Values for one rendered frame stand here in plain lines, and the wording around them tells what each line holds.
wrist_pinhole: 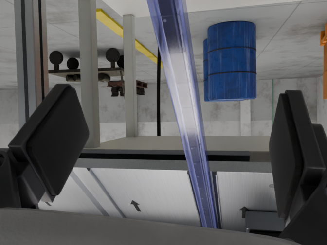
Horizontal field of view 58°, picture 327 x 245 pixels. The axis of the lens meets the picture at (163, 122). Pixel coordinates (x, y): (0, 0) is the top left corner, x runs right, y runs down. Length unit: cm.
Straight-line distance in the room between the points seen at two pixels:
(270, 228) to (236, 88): 294
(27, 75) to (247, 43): 290
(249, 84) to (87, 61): 271
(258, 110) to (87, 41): 941
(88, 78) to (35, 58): 14
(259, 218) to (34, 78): 44
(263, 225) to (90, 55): 52
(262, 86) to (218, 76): 681
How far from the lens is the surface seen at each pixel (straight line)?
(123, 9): 93
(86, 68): 69
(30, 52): 59
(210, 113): 989
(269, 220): 30
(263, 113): 1000
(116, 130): 1053
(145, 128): 1022
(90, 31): 70
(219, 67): 326
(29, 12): 61
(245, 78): 325
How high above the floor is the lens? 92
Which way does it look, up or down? 2 degrees up
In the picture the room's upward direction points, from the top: 179 degrees clockwise
